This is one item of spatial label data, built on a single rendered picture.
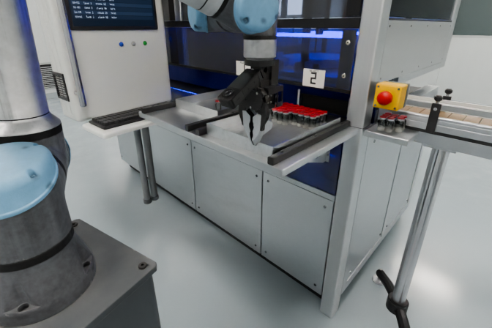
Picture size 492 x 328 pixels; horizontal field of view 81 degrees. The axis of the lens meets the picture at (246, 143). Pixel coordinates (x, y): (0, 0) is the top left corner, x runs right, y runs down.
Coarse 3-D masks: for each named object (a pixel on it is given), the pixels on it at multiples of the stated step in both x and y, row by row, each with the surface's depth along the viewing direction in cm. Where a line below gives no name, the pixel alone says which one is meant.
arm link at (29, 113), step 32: (0, 0) 41; (0, 32) 42; (32, 32) 47; (0, 64) 43; (32, 64) 46; (0, 96) 44; (32, 96) 47; (0, 128) 45; (32, 128) 47; (64, 160) 52
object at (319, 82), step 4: (304, 68) 100; (304, 72) 100; (308, 72) 99; (320, 72) 96; (324, 72) 95; (304, 76) 101; (308, 76) 100; (312, 76) 99; (316, 76) 98; (320, 76) 97; (324, 76) 95; (304, 80) 101; (308, 80) 100; (312, 80) 99; (316, 80) 98; (320, 80) 97; (304, 84) 102; (308, 84) 101; (312, 84) 100; (316, 84) 98; (320, 84) 97
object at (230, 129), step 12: (228, 120) 92; (240, 120) 96; (336, 120) 90; (216, 132) 84; (228, 132) 80; (240, 132) 89; (276, 132) 89; (288, 132) 89; (300, 132) 89; (312, 132) 81; (240, 144) 78; (264, 144) 71; (276, 144) 71; (288, 144) 74; (264, 156) 72
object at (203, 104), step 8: (192, 96) 121; (200, 96) 124; (208, 96) 127; (216, 96) 130; (176, 104) 116; (184, 104) 112; (192, 104) 108; (200, 104) 120; (208, 104) 120; (200, 112) 106; (208, 112) 103; (216, 112) 100; (224, 112) 101
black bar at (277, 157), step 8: (328, 128) 87; (336, 128) 87; (344, 128) 92; (312, 136) 80; (320, 136) 81; (328, 136) 85; (296, 144) 75; (304, 144) 76; (312, 144) 79; (280, 152) 71; (288, 152) 71; (296, 152) 74; (272, 160) 67; (280, 160) 70
